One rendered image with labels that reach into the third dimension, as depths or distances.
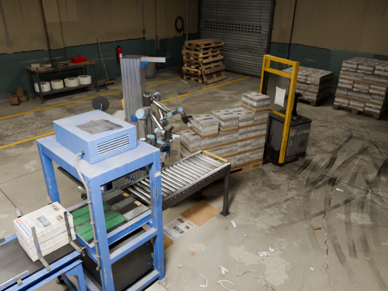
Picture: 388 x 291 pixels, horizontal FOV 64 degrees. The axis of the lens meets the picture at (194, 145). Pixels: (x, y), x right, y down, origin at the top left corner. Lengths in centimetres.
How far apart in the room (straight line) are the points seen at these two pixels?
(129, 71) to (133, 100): 38
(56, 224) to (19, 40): 764
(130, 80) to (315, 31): 783
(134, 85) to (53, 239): 217
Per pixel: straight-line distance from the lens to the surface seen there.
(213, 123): 467
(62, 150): 291
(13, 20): 995
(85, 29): 1077
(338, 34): 1080
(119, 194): 353
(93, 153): 256
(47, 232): 288
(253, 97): 514
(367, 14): 1055
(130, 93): 426
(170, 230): 421
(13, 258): 309
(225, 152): 506
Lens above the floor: 277
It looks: 26 degrees down
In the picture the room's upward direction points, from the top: 1 degrees clockwise
